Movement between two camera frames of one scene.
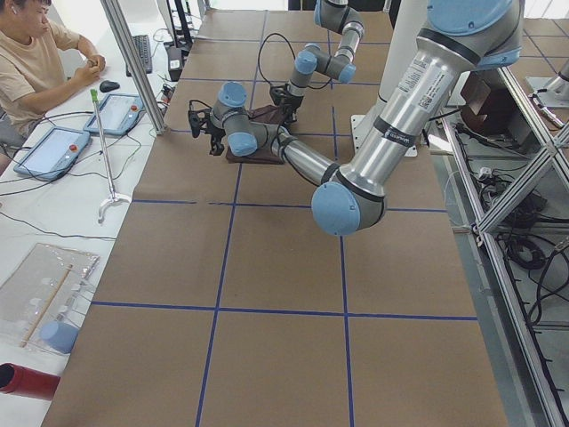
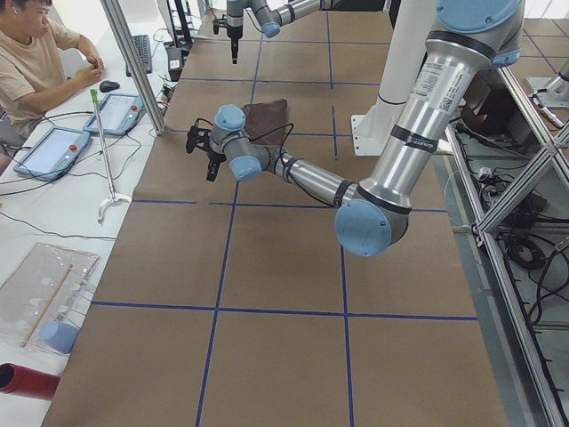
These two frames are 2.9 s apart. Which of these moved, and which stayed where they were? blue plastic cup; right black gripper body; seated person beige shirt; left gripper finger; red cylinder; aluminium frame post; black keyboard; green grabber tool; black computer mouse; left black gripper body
Moved: left black gripper body; right black gripper body; left gripper finger
Stayed: aluminium frame post; seated person beige shirt; red cylinder; black keyboard; green grabber tool; black computer mouse; blue plastic cup
